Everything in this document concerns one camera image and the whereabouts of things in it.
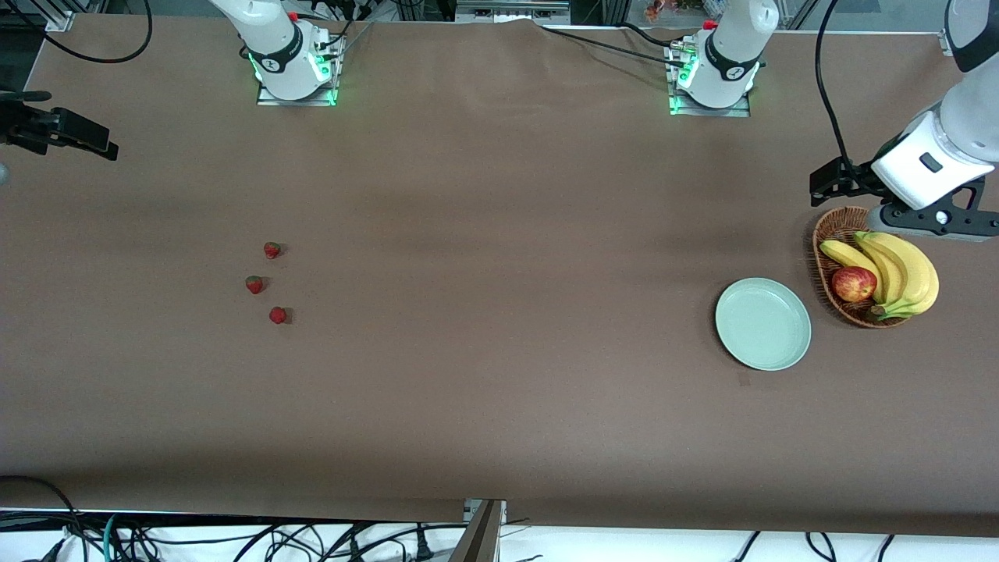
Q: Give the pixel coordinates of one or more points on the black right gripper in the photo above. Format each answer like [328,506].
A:
[23,125]

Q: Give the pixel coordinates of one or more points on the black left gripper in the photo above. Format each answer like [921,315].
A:
[859,176]

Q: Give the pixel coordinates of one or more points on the red strawberry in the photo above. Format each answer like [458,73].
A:
[271,250]
[278,315]
[254,285]

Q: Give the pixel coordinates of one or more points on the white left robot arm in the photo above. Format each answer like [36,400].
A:
[734,47]

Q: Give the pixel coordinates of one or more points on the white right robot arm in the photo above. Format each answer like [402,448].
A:
[273,31]

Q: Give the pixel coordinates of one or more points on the pale green round plate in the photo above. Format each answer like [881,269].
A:
[761,328]

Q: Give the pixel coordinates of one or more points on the brown wicker basket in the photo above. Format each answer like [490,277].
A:
[831,230]

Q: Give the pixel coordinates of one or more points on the red apple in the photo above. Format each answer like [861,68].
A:
[853,285]

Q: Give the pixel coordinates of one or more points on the yellow banana bunch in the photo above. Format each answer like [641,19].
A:
[913,273]

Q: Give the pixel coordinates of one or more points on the orange object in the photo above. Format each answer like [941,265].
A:
[659,9]

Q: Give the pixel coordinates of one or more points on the grey metal box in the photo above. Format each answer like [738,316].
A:
[511,12]

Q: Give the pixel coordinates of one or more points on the brown table cover sheet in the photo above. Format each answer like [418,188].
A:
[499,390]

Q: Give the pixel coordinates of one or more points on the aluminium profile bar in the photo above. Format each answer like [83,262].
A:
[480,538]

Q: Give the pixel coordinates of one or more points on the aluminium frame corner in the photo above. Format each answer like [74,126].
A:
[58,21]

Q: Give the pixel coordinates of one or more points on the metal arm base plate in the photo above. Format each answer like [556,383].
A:
[269,100]
[737,112]

